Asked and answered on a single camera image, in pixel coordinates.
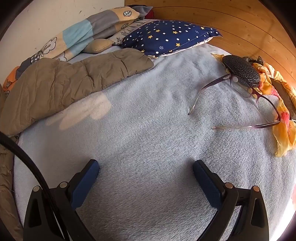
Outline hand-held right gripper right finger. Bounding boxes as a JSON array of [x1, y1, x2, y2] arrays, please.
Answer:
[[193, 160, 270, 241]]

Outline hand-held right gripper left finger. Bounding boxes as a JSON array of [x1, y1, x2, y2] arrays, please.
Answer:
[[23, 159, 100, 241]]

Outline brown quilted jacket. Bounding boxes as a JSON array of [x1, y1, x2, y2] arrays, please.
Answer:
[[0, 48, 154, 241]]

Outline light blue fleece blanket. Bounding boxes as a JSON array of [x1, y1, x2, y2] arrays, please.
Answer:
[[14, 43, 296, 241]]

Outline yellow floral scarf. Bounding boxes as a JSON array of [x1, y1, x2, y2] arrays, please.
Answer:
[[211, 53, 296, 157]]

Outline purple-framed eyeglasses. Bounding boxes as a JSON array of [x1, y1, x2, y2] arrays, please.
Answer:
[[188, 74, 281, 130]]

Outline dark flat phone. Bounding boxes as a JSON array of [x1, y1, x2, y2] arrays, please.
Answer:
[[269, 77, 296, 114]]

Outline black patterned glasses case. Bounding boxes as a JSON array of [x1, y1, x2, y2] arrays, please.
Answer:
[[222, 55, 261, 88]]

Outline small beige pillow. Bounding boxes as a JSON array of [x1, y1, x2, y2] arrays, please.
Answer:
[[82, 38, 114, 54]]

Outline white leaf-print pillow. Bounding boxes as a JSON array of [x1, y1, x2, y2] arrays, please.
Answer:
[[111, 20, 158, 46]]

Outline navy star-print pillow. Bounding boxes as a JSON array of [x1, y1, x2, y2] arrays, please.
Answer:
[[121, 20, 222, 59]]

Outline wooden headboard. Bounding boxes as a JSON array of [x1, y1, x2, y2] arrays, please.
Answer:
[[125, 0, 296, 93]]

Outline thick black cable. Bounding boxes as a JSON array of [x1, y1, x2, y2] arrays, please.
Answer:
[[0, 132, 70, 241]]

